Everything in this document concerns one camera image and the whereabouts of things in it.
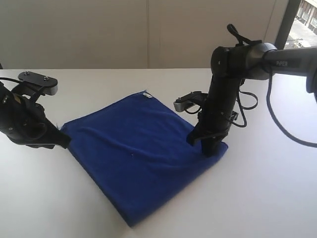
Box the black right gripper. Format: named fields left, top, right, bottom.
left=187, top=75, right=242, bottom=158

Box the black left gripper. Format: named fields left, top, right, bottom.
left=0, top=83, right=71, bottom=149

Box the blue microfiber towel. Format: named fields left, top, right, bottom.
left=61, top=91, right=228, bottom=227

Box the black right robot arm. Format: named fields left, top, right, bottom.
left=186, top=43, right=317, bottom=156

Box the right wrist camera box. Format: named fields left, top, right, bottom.
left=173, top=91, right=207, bottom=113

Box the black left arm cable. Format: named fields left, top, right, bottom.
left=0, top=77, right=22, bottom=84

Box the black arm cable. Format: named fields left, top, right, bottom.
left=184, top=23, right=317, bottom=148
left=0, top=77, right=22, bottom=84

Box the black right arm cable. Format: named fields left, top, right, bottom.
left=184, top=23, right=317, bottom=148

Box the dark window frame post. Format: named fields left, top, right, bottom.
left=275, top=0, right=301, bottom=50

